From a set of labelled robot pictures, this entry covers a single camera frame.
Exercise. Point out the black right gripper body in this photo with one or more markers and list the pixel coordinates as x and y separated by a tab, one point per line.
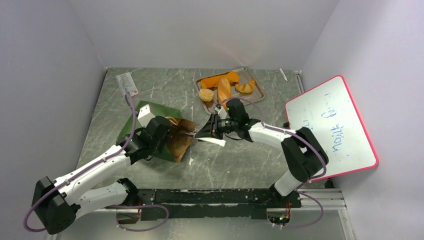
219	126

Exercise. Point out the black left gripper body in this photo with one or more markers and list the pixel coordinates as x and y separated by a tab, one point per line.
165	139

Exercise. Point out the metal tongs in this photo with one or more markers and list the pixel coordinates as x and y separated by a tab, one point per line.
192	134

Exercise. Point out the fake baguette loaf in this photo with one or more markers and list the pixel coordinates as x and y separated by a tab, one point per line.
223	89

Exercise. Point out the fake croissant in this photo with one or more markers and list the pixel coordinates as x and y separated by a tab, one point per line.
247	88

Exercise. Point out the green paper bag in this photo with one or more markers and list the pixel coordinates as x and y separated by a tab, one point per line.
178	145

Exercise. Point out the fake round bread roll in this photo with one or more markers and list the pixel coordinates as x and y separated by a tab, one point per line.
206	95

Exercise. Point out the orange fake braided bread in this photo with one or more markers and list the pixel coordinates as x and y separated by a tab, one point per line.
212	81

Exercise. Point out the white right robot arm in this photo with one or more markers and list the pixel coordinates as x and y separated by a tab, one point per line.
305	157

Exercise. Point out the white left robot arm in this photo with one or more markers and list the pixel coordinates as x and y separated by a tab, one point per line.
59	202

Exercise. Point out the white paper receipt card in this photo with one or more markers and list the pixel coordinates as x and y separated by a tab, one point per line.
126	84

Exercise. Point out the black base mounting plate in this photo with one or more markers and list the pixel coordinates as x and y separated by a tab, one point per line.
254	203

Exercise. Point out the white marker pen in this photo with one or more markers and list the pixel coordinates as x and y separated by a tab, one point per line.
283	74

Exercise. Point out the pink framed whiteboard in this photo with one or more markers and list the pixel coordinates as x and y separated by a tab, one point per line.
330	112

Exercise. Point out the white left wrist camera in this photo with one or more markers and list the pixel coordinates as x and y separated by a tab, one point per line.
145	114

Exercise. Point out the aluminium rail frame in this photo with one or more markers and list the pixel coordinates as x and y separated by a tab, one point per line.
322	216

